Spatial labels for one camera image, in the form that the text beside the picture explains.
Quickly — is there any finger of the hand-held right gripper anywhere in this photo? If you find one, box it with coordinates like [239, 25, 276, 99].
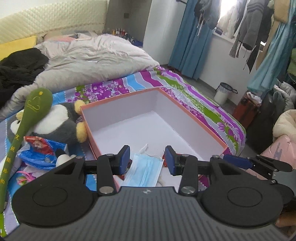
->
[223, 154, 293, 184]

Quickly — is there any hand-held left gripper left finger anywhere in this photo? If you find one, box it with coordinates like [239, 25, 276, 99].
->
[52, 145, 131, 195]

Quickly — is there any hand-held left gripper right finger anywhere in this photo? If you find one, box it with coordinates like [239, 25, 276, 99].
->
[165, 146, 241, 195]

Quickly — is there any blue face mask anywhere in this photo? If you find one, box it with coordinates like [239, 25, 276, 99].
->
[120, 144, 164, 188]

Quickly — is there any orange cardboard box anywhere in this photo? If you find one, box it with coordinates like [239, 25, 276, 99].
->
[80, 87, 229, 188]

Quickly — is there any blue and red packet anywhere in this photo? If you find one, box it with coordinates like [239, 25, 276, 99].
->
[18, 136, 68, 168]

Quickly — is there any black suitcase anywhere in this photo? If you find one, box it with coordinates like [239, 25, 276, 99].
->
[246, 95, 278, 153]

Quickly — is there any pink quilt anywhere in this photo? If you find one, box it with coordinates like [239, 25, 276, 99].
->
[259, 134, 296, 183]

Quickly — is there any red suitcase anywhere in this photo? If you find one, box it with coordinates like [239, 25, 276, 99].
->
[232, 93, 262, 129]

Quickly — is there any black and white plush dog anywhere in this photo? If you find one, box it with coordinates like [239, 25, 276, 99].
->
[54, 148, 77, 167]

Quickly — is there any cream fleece blanket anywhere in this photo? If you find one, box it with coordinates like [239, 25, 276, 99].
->
[273, 110, 296, 142]

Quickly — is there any colourful striped bed sheet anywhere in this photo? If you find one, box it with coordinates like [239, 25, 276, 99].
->
[0, 65, 247, 234]

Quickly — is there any white trash bin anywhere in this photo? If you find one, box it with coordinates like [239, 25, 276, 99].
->
[214, 82, 238, 105]

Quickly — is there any grey penguin plush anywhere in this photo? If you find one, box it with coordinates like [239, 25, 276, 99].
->
[7, 100, 88, 149]

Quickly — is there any grey puffer jacket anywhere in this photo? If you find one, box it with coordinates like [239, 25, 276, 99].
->
[273, 81, 295, 114]

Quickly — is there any grey duvet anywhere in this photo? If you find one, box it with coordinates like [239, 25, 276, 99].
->
[0, 34, 160, 121]

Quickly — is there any teal hanging garment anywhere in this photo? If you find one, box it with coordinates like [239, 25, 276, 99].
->
[247, 23, 296, 93]

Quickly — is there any blue curtain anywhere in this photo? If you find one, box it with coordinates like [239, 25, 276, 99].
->
[168, 0, 214, 80]

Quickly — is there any blue bag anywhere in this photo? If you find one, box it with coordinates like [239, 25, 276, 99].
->
[129, 37, 144, 47]

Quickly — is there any row of small bottles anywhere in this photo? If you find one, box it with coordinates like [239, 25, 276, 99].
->
[111, 27, 130, 37]

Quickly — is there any grey cabinet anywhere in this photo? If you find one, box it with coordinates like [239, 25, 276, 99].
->
[106, 0, 188, 65]

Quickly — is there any black clothing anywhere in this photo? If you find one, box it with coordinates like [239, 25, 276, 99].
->
[0, 48, 49, 108]

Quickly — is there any grey striped knit cardigan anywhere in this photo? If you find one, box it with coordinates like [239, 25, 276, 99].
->
[229, 0, 274, 72]

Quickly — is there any pink pillow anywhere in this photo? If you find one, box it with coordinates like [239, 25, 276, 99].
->
[43, 32, 79, 43]

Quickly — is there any white hanging garment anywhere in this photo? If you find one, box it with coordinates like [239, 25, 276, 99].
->
[218, 5, 241, 39]

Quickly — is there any dark blue hanging jacket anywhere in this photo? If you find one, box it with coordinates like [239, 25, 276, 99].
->
[194, 0, 220, 29]

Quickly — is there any beige hanging coat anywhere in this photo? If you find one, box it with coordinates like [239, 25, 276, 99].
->
[264, 0, 296, 58]

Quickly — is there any yellow pillow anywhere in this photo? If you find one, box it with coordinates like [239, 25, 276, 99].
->
[0, 35, 37, 61]

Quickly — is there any cream padded headboard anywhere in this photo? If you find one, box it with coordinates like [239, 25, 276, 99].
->
[0, 0, 109, 44]

